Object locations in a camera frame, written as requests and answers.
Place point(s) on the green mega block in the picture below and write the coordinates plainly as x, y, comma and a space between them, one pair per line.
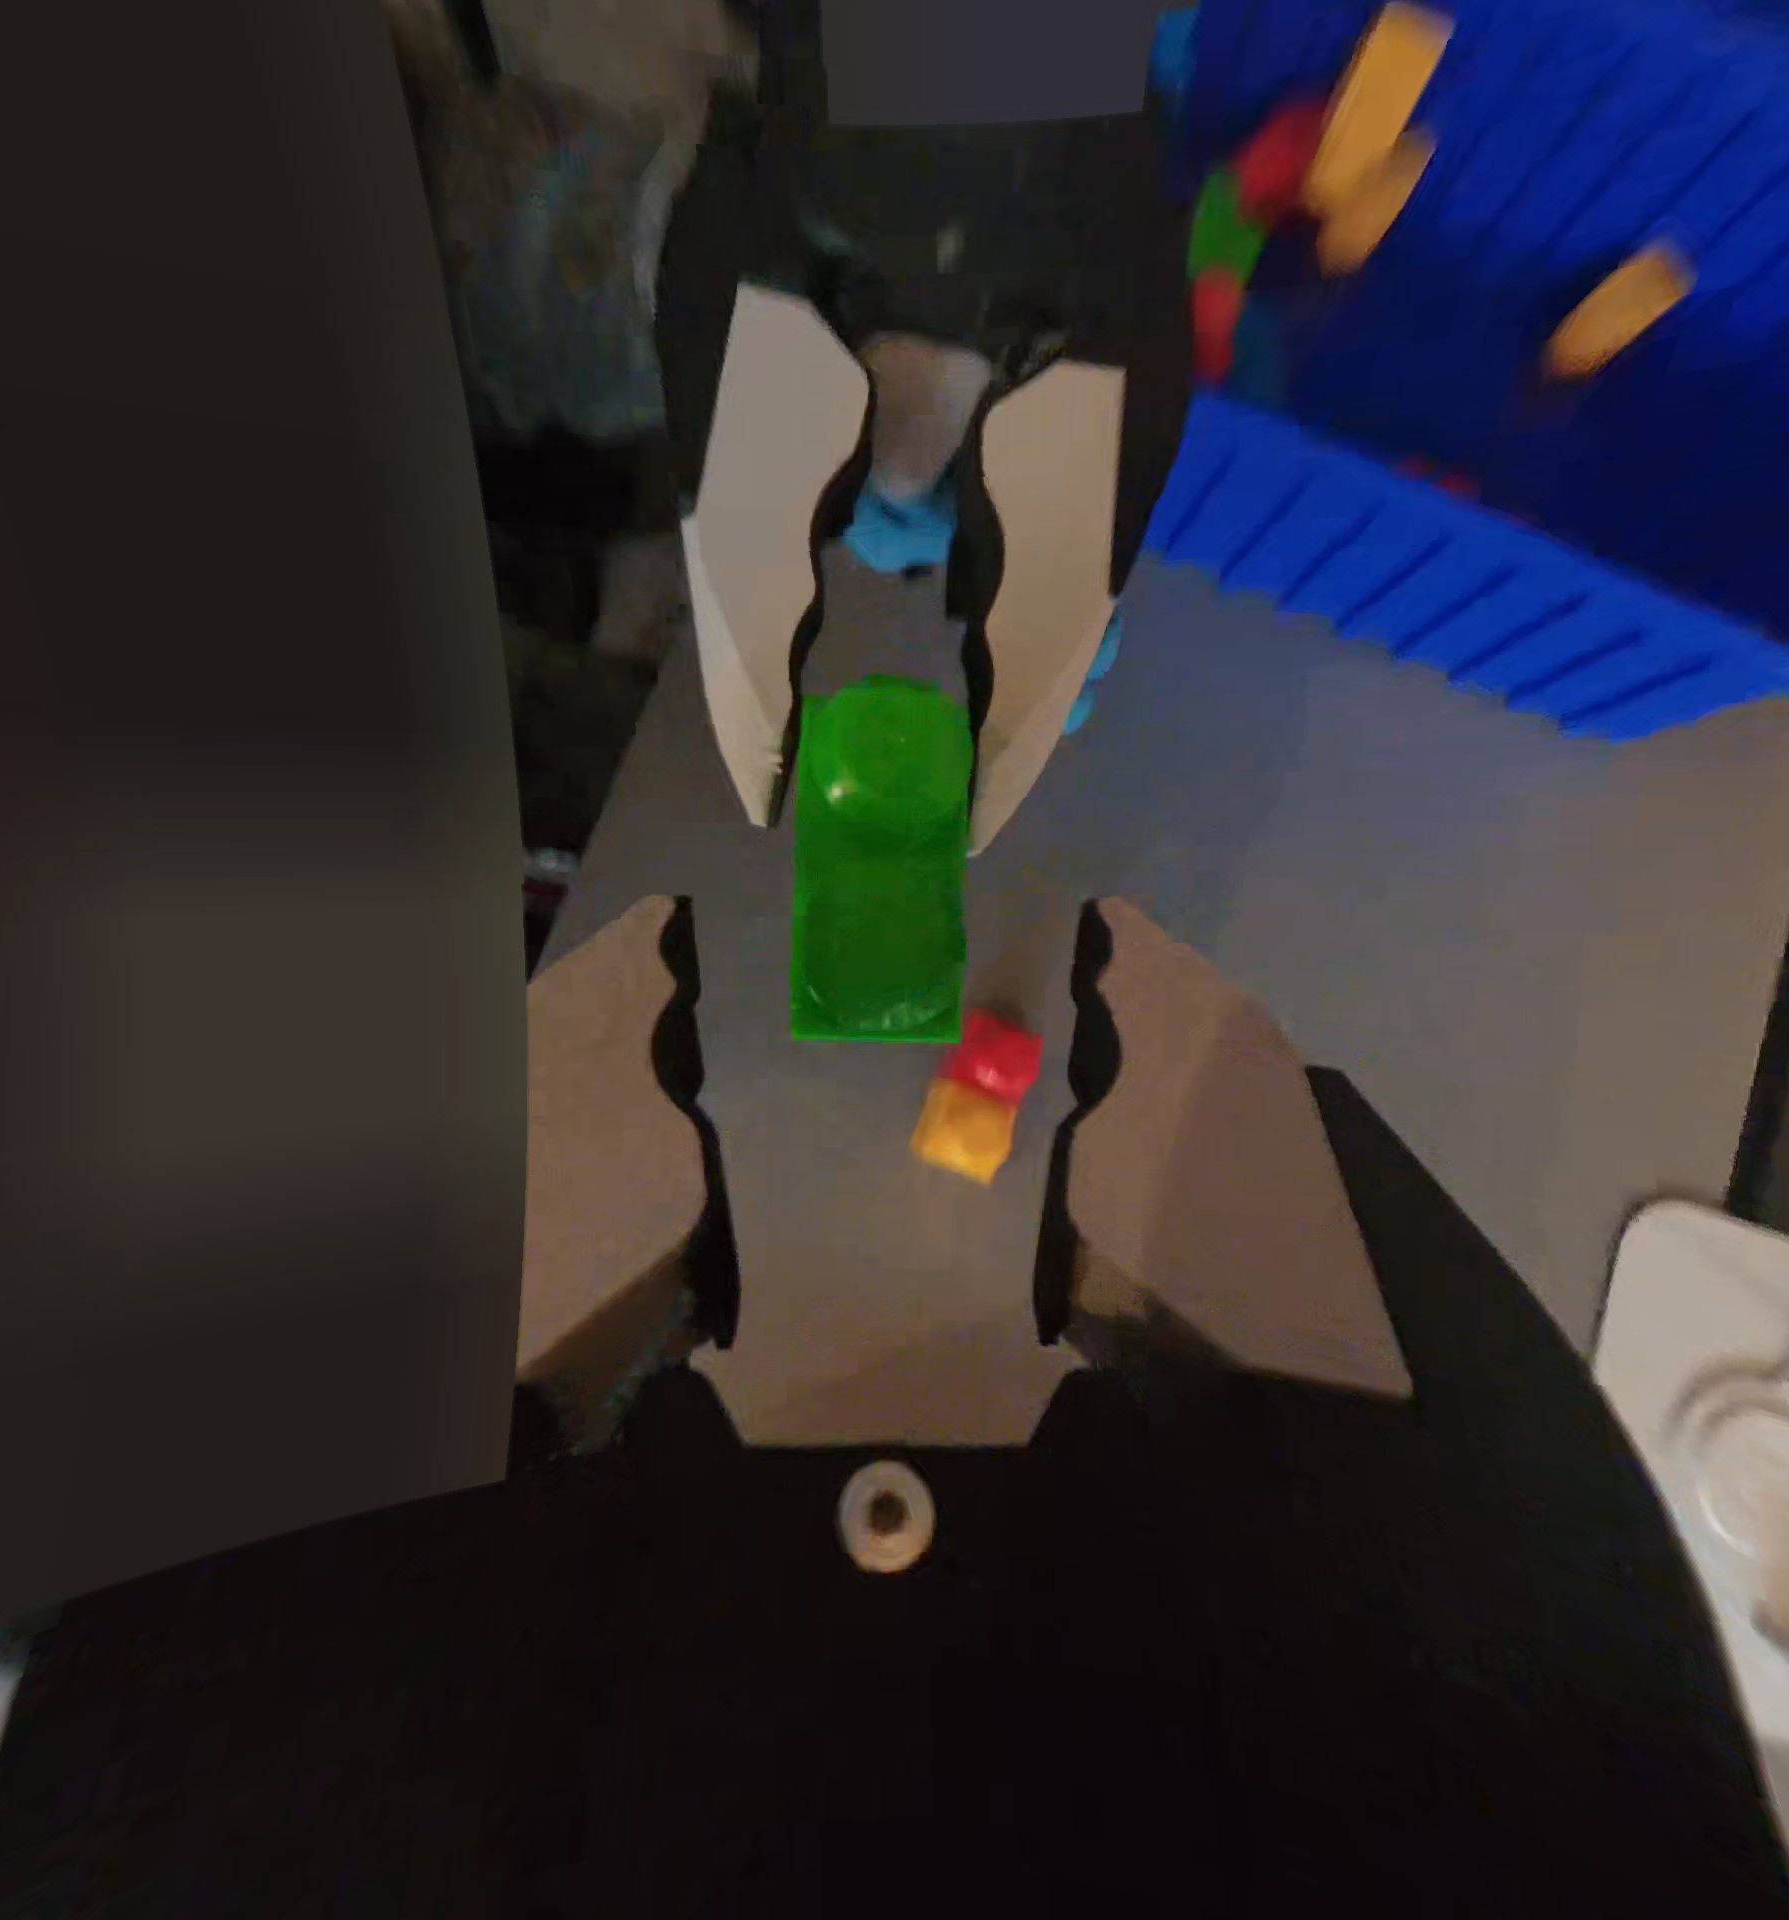
880, 901

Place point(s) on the pile of coloured mega blocks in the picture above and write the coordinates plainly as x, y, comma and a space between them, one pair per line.
1373, 90

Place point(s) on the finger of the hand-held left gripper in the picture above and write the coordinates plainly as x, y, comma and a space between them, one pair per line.
1059, 600
760, 541

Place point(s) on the red mega block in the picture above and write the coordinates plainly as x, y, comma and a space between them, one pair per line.
998, 1052

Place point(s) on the light blue block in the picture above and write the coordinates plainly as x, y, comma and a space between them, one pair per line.
896, 532

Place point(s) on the blue plastic bin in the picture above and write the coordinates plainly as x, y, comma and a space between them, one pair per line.
1434, 600

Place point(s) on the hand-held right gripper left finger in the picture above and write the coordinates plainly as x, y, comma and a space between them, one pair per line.
609, 1154

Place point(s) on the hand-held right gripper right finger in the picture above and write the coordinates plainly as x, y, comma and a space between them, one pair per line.
1209, 1185

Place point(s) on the yellow mega block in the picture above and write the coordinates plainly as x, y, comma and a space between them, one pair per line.
961, 1132

